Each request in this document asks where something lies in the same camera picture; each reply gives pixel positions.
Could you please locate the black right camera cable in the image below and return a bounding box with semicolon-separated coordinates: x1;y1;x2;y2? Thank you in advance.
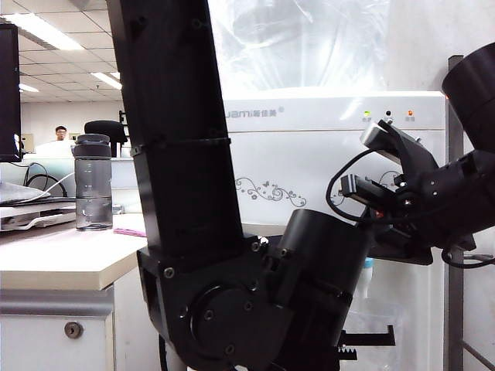
326;148;387;225

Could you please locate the white desk drawer cabinet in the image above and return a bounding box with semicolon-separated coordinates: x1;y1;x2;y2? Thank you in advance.
0;288;163;371

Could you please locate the plastic-wrapped water jug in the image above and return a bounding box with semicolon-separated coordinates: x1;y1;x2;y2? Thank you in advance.
207;0;391;94

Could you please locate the grey felt laptop sleeve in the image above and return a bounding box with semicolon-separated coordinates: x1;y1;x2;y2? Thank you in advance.
0;181;51;205

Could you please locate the black desk cable loop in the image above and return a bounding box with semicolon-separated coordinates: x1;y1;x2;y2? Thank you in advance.
23;162;53;190

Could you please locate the grey transparent water bottle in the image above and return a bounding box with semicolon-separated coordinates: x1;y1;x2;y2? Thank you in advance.
71;133;114;232

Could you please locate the black computer monitor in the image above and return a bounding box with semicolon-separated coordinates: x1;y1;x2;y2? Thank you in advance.
0;22;22;163

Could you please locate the white charging cable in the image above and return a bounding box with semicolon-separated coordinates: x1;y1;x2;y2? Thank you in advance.
36;172;77;198

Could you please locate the white water dispenser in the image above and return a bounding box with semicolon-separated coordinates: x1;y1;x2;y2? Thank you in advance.
222;87;448;371

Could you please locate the grey metal rack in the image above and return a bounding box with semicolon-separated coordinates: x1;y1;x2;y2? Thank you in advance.
446;53;495;371

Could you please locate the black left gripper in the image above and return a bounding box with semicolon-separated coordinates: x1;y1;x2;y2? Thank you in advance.
328;325;396;371

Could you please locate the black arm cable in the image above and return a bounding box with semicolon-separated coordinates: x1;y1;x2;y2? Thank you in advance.
440;247;495;268
158;334;172;371

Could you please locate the white laptop stand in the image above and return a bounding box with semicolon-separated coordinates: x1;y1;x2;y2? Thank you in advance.
0;203;77;233

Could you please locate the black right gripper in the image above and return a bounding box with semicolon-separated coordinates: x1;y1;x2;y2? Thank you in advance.
340;173;434;267

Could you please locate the round cabinet lock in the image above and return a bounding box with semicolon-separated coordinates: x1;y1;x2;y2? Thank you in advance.
63;321;84;340

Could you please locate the black flat laptop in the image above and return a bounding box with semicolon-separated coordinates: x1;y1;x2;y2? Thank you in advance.
0;196;77;206

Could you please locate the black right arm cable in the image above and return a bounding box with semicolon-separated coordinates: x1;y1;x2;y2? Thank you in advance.
440;247;495;268

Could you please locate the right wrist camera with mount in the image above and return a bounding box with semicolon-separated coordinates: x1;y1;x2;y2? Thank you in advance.
359;118;440;179

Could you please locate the blue cold water tap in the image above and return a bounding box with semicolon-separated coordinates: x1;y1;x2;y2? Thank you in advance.
359;257;374;298

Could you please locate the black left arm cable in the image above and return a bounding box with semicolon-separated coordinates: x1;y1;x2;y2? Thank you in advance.
158;334;172;371

